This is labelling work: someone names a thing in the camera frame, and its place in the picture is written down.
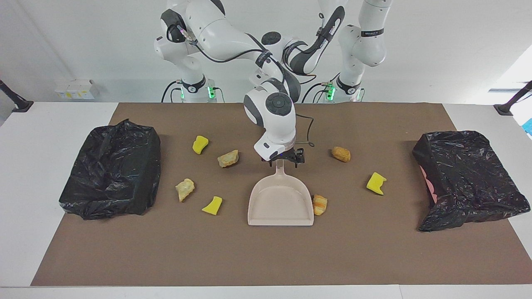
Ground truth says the beige plastic dustpan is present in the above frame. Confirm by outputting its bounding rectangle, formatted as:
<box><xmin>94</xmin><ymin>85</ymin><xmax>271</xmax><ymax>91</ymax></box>
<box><xmin>248</xmin><ymin>159</ymin><xmax>315</xmax><ymax>227</ymax></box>

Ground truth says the brown croquette toy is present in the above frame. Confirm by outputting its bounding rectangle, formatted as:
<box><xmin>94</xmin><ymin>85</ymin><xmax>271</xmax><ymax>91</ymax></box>
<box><xmin>331</xmin><ymin>146</ymin><xmax>351</xmax><ymax>163</ymax></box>

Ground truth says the pale dumpling toy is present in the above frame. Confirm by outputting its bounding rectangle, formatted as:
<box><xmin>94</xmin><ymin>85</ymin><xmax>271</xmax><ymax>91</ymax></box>
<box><xmin>175</xmin><ymin>178</ymin><xmax>195</xmax><ymax>203</ymax></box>
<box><xmin>217</xmin><ymin>149</ymin><xmax>240</xmax><ymax>168</ymax></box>

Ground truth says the striped croissant toy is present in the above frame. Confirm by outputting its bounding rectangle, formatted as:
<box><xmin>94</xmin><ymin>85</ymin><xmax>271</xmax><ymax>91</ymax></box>
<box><xmin>313</xmin><ymin>194</ymin><xmax>328</xmax><ymax>216</ymax></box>

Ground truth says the yellow sponge piece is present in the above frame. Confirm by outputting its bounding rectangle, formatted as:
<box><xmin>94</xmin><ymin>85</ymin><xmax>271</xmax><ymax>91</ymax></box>
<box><xmin>202</xmin><ymin>196</ymin><xmax>223</xmax><ymax>216</ymax></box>
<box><xmin>192</xmin><ymin>135</ymin><xmax>209</xmax><ymax>155</ymax></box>
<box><xmin>366</xmin><ymin>172</ymin><xmax>387</xmax><ymax>196</ymax></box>

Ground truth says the pink bin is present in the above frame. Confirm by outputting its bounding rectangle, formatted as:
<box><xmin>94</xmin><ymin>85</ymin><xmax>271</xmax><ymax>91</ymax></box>
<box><xmin>420</xmin><ymin>165</ymin><xmax>438</xmax><ymax>205</ymax></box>

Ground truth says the black plastic trash bag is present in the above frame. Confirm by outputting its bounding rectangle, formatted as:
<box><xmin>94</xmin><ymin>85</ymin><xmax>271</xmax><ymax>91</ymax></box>
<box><xmin>412</xmin><ymin>130</ymin><xmax>531</xmax><ymax>232</ymax></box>
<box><xmin>59</xmin><ymin>119</ymin><xmax>162</xmax><ymax>221</ymax></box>

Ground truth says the brown table mat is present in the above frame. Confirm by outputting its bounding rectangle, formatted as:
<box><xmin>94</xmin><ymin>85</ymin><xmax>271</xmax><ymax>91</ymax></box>
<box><xmin>31</xmin><ymin>102</ymin><xmax>532</xmax><ymax>287</ymax></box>

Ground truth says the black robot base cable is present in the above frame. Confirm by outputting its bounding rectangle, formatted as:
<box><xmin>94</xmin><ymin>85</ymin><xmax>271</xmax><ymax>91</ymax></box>
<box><xmin>161</xmin><ymin>80</ymin><xmax>183</xmax><ymax>103</ymax></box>
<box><xmin>301</xmin><ymin>75</ymin><xmax>333</xmax><ymax>103</ymax></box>

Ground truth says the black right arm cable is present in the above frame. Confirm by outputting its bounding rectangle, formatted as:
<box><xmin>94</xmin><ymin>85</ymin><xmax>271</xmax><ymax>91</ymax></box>
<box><xmin>166</xmin><ymin>23</ymin><xmax>315</xmax><ymax>149</ymax></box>

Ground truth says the black camera stand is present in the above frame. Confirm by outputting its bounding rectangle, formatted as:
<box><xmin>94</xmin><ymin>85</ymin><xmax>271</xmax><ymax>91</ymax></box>
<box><xmin>494</xmin><ymin>80</ymin><xmax>532</xmax><ymax>116</ymax></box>
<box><xmin>0</xmin><ymin>79</ymin><xmax>34</xmax><ymax>113</ymax></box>

